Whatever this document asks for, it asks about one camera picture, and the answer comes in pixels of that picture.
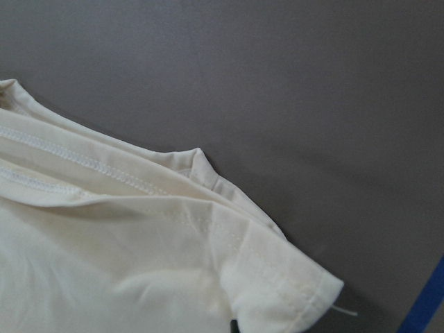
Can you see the beige long-sleeve printed shirt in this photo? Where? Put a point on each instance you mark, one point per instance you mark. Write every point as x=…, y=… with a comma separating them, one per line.
x=98, y=235

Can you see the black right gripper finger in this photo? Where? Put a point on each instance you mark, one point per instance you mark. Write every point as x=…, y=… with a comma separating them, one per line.
x=234, y=328

